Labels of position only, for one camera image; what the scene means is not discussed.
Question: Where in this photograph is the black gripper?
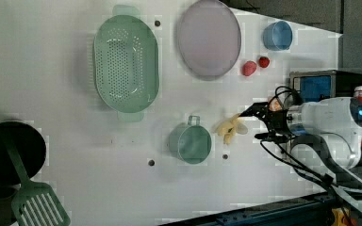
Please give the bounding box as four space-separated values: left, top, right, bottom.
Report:
239 103 291 144

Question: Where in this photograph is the yellow plush banana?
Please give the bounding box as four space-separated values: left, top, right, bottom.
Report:
216 114 248 145

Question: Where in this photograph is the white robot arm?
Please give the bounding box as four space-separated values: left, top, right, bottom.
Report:
240 97 362 213

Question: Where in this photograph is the lilac round plate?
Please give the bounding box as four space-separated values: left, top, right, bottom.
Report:
176 0 241 76

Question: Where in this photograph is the black toaster oven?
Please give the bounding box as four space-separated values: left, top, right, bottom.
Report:
289 70 362 103

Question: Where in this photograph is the large red strawberry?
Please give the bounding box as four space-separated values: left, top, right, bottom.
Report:
242 61 257 76

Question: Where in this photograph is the small red strawberry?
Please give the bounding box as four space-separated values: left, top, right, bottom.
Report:
258 56 270 68

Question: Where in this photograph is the green measuring cup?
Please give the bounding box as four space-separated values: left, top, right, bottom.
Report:
168 115 212 165

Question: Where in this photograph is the blue cup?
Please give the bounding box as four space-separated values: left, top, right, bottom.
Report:
262 21 293 51

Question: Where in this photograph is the green perforated colander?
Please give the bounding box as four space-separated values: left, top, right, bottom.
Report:
93 5 159 122

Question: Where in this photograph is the green slotted spatula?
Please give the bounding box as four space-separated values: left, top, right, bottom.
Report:
0 129 71 226

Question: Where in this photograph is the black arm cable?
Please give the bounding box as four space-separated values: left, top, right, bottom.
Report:
259 139 362 202

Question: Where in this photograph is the black short connector cable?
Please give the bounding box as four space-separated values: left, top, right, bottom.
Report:
274 85 304 109

